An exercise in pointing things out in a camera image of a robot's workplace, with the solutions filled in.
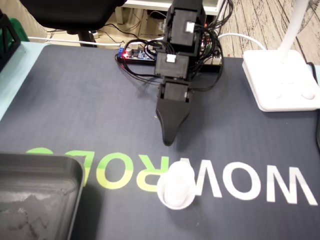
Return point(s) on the black plastic tray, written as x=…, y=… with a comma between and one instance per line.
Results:
x=37, y=200

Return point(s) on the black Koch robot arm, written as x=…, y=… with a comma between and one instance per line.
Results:
x=180, y=25

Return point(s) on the green circuit board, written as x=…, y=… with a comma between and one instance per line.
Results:
x=216, y=59

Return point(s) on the white plastic flanged cylinder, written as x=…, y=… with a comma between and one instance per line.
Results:
x=175, y=185

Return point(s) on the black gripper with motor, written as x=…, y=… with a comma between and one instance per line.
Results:
x=175, y=91

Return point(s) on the dark grey WOWROBO mat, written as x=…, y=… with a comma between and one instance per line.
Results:
x=75, y=100

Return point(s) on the white desk lamp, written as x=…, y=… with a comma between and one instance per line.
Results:
x=275, y=80

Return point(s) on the black office chair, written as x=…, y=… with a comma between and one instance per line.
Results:
x=70, y=12

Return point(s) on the blue circuit board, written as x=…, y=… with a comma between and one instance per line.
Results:
x=140, y=55

